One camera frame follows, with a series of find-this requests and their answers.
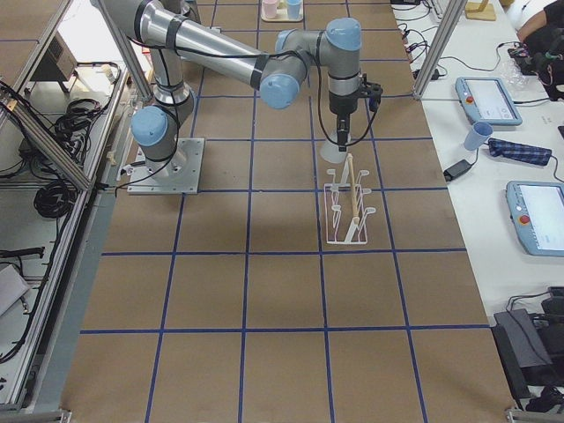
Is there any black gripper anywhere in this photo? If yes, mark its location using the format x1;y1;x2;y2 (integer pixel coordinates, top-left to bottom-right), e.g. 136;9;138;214
329;91;358;152

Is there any grey cup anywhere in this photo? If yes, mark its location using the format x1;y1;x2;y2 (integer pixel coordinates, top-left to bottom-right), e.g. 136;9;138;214
320;130;347;164

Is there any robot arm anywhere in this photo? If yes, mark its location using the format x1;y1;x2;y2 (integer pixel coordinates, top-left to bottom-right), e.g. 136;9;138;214
161;0;201;24
93;1;362;193

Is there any light blue cup far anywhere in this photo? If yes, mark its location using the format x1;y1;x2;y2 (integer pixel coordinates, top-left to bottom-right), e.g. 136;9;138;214
286;0;302;20

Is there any pink cup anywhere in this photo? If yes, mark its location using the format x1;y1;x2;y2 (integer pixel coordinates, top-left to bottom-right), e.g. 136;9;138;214
262;0;278;19

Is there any blue cup on desk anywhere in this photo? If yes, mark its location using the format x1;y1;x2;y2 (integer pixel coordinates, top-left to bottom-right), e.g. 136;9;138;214
464;122;494;151

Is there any black power adapter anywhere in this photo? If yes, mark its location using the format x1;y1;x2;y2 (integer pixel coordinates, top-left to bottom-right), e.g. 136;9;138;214
442;160;473;182

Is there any beige serving tray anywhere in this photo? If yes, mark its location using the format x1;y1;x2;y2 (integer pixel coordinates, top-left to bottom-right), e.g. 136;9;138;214
260;0;304;23

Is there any far teach pendant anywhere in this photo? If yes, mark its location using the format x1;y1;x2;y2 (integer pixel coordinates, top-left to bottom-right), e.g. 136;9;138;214
455;77;523;126

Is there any teach pendant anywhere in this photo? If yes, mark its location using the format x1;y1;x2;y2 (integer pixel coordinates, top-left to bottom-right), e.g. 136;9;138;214
455;77;523;126
505;181;563;257

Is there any blue plaid folded umbrella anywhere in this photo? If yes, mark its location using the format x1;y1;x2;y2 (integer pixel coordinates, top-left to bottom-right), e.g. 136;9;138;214
487;137;552;167

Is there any person at desk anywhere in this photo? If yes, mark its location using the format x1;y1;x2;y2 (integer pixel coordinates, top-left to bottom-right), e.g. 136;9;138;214
517;1;563;100

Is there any near teach pendant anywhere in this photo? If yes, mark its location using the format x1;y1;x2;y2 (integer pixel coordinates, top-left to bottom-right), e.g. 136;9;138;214
505;181;563;257

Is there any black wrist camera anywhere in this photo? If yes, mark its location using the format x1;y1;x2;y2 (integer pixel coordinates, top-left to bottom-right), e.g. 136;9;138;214
360;73;383;113

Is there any white wire cup rack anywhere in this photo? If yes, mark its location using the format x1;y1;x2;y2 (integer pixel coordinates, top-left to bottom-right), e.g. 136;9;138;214
323;153;376;245

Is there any aluminium frame post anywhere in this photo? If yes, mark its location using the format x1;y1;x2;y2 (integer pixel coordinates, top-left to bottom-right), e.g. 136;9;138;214
413;0;466;100

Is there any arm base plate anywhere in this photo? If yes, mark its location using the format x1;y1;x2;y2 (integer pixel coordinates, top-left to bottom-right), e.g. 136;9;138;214
126;137;205;195

